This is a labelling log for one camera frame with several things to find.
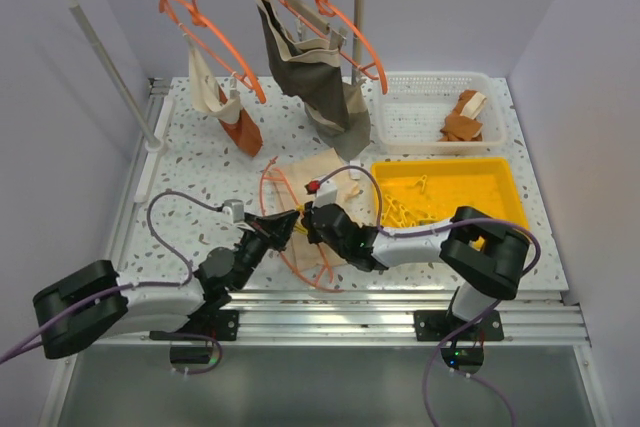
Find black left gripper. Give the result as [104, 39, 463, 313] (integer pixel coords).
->
[233, 209, 300, 291]

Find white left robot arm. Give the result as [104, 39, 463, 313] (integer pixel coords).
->
[33, 210, 299, 359]

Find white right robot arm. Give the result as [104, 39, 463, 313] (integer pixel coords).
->
[302, 204, 533, 340]

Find orange hanging underwear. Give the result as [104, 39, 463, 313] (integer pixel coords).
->
[215, 87, 263, 157]

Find grey hanging underwear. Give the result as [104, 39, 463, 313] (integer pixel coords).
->
[256, 0, 371, 161]

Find beige hanging underwear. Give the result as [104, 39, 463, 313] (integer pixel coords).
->
[187, 40, 243, 125]

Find brown and cream underwear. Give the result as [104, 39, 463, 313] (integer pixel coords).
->
[439, 90, 488, 142]

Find wooden clip hanger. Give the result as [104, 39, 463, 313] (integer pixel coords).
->
[279, 0, 346, 53]

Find orange hanger with clothes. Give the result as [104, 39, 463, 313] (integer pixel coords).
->
[158, 0, 267, 104]

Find pile of cream clothespins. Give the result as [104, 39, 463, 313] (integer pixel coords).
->
[381, 175, 436, 228]

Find yellow plastic tray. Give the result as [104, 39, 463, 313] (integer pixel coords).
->
[371, 158, 529, 228]

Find white plastic basket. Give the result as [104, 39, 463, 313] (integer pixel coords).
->
[370, 71, 507, 155]

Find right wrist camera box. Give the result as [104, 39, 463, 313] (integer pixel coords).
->
[305, 179, 338, 208]

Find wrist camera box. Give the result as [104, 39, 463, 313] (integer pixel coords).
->
[221, 199, 245, 224]
[305, 179, 338, 208]

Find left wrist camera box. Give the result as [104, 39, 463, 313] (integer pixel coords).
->
[221, 199, 245, 224]

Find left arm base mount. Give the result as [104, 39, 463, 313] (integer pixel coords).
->
[149, 310, 239, 367]

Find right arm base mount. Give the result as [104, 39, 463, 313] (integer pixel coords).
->
[413, 310, 505, 374]

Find aluminium rail frame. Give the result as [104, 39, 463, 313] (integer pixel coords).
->
[105, 78, 589, 346]

